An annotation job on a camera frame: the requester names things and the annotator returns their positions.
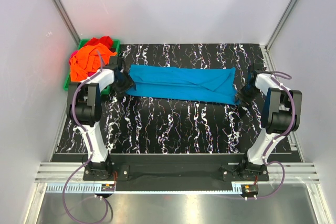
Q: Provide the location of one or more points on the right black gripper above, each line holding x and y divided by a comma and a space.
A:
242, 96

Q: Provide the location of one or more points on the blue t shirt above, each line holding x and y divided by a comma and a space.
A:
204, 85

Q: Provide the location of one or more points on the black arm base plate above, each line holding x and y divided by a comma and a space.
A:
226, 167

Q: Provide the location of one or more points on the white slotted cable duct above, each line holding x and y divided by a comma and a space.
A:
103, 188

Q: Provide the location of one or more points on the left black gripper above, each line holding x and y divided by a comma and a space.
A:
128, 83

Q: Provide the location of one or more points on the orange t shirt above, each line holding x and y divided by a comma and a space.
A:
87, 60

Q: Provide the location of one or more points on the red t shirt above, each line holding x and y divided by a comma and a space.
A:
105, 40

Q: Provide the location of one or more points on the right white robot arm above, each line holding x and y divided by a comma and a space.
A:
280, 116

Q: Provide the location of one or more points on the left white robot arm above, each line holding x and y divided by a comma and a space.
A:
84, 108

